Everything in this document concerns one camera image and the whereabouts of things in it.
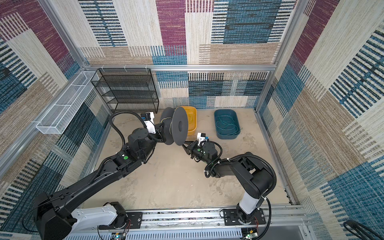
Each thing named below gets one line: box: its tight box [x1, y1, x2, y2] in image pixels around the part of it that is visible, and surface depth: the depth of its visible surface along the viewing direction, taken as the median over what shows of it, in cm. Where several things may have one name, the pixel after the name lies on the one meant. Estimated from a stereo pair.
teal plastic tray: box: [214, 109, 241, 140], surface depth 110 cm
